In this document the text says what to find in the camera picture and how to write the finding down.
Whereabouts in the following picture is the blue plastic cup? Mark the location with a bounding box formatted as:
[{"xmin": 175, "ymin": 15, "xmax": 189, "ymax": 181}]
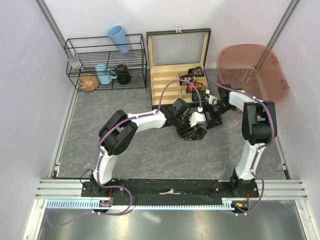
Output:
[{"xmin": 107, "ymin": 25, "xmax": 131, "ymax": 54}]

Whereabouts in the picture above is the red patterned rolled tie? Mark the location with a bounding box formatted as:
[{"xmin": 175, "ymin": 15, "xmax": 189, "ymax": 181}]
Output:
[{"xmin": 186, "ymin": 81, "xmax": 203, "ymax": 94}]

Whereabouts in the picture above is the black pink floral rolled tie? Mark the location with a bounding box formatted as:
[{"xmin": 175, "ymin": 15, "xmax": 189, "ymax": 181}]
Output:
[{"xmin": 179, "ymin": 74, "xmax": 197, "ymax": 86}]

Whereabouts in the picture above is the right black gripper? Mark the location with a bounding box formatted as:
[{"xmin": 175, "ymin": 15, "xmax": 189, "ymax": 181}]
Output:
[{"xmin": 199, "ymin": 102, "xmax": 236, "ymax": 130}]

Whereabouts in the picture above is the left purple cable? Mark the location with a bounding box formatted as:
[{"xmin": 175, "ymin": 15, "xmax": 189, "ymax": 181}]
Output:
[{"xmin": 44, "ymin": 79, "xmax": 204, "ymax": 227}]

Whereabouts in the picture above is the black ceramic jar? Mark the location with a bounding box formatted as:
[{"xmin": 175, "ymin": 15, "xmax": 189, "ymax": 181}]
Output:
[{"xmin": 114, "ymin": 63, "xmax": 131, "ymax": 85}]

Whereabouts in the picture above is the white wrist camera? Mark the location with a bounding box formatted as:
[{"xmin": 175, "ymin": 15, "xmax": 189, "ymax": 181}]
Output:
[
  {"xmin": 204, "ymin": 88, "xmax": 218, "ymax": 106},
  {"xmin": 189, "ymin": 106, "xmax": 206, "ymax": 127}
]

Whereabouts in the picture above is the pink transparent plastic tub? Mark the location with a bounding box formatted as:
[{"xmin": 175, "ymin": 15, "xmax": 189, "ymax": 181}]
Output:
[{"xmin": 216, "ymin": 44, "xmax": 289, "ymax": 103}]

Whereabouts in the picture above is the dark floral necktie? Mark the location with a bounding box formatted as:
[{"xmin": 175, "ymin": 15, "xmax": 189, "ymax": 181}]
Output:
[{"xmin": 183, "ymin": 126, "xmax": 207, "ymax": 141}]

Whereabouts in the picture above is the brown round vase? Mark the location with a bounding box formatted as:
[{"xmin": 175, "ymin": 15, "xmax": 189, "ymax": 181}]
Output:
[{"xmin": 78, "ymin": 72, "xmax": 100, "ymax": 92}]

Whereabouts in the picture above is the purple cable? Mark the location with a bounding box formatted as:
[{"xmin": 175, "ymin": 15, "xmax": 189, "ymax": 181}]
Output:
[
  {"xmin": 44, "ymin": 79, "xmax": 204, "ymax": 227},
  {"xmin": 206, "ymin": 76, "xmax": 277, "ymax": 216}
]

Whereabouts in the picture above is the dark green rolled tie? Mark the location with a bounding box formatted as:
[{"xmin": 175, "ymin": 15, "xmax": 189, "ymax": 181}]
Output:
[{"xmin": 191, "ymin": 90, "xmax": 206, "ymax": 102}]

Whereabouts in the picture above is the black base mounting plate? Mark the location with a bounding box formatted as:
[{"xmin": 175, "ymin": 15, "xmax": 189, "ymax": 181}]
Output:
[{"xmin": 81, "ymin": 178, "xmax": 260, "ymax": 205}]

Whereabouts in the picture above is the light blue cable duct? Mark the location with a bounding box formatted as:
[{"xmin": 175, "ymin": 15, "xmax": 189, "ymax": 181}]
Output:
[{"xmin": 46, "ymin": 199, "xmax": 249, "ymax": 211}]

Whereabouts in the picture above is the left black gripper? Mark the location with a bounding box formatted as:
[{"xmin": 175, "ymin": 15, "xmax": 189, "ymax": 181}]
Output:
[{"xmin": 173, "ymin": 114, "xmax": 197, "ymax": 140}]

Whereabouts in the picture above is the clear glass cup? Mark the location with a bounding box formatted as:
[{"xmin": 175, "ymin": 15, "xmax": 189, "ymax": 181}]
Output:
[{"xmin": 67, "ymin": 52, "xmax": 82, "ymax": 70}]

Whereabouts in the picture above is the dark pink patterned rolled tie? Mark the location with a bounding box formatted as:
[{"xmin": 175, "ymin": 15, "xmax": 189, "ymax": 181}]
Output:
[{"xmin": 188, "ymin": 66, "xmax": 205, "ymax": 77}]

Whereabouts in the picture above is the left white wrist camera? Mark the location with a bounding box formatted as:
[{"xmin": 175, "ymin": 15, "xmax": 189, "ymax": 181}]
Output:
[{"xmin": 189, "ymin": 106, "xmax": 206, "ymax": 127}]

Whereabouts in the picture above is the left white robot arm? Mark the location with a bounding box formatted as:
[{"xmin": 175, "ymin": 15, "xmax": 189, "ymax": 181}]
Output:
[{"xmin": 90, "ymin": 98, "xmax": 206, "ymax": 197}]

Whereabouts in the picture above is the light blue mug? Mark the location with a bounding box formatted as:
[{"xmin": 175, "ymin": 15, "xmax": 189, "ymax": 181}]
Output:
[{"xmin": 95, "ymin": 64, "xmax": 118, "ymax": 85}]

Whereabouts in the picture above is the black wire rack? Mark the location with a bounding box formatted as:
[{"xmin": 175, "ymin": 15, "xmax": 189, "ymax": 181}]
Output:
[{"xmin": 64, "ymin": 33, "xmax": 148, "ymax": 92}]

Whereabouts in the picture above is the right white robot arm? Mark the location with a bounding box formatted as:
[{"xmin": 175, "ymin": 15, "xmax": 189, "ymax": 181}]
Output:
[{"xmin": 205, "ymin": 84, "xmax": 278, "ymax": 198}]

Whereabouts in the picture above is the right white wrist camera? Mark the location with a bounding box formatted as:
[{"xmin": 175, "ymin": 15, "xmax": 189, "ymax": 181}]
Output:
[{"xmin": 204, "ymin": 88, "xmax": 218, "ymax": 106}]

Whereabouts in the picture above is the black wooden tie box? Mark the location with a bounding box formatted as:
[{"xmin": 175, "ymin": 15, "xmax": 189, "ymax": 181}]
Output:
[{"xmin": 146, "ymin": 27, "xmax": 212, "ymax": 110}]

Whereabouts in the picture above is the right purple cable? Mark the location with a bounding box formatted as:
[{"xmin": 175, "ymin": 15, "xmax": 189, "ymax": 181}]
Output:
[{"xmin": 206, "ymin": 76, "xmax": 277, "ymax": 216}]

